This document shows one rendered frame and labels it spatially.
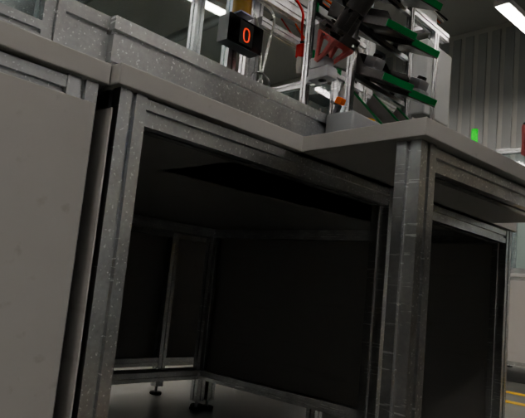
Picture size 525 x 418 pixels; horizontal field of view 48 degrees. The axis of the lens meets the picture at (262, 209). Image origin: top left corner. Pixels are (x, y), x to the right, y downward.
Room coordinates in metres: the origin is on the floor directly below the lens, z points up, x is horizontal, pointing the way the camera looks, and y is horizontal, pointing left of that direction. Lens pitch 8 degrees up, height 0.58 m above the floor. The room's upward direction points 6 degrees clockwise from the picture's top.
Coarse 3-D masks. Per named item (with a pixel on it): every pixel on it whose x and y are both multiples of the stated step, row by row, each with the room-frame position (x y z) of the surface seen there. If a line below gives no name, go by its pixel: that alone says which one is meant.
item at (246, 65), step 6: (258, 6) 2.80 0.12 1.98; (252, 12) 2.77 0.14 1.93; (258, 12) 2.80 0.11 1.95; (240, 54) 2.79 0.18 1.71; (240, 60) 2.79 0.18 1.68; (246, 60) 2.77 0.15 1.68; (252, 60) 2.80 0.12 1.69; (258, 60) 2.83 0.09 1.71; (240, 66) 2.78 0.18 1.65; (246, 66) 2.77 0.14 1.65; (252, 66) 2.80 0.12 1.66; (240, 72) 2.78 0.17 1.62; (246, 72) 2.77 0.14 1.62; (252, 78) 2.80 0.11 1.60
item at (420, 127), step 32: (384, 128) 0.91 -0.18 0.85; (416, 128) 0.87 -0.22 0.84; (448, 128) 0.90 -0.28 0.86; (352, 160) 1.07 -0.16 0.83; (384, 160) 1.05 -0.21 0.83; (480, 160) 0.98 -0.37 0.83; (512, 160) 1.06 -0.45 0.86; (256, 192) 1.56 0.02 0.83; (320, 192) 1.46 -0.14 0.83; (448, 192) 1.30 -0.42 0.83
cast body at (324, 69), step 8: (328, 56) 1.46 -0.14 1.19; (312, 64) 1.47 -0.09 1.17; (320, 64) 1.45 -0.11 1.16; (328, 64) 1.45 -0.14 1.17; (312, 72) 1.46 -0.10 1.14; (320, 72) 1.44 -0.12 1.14; (328, 72) 1.43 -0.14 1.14; (336, 72) 1.46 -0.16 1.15; (312, 80) 1.47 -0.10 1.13; (320, 80) 1.48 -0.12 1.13; (328, 80) 1.47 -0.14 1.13
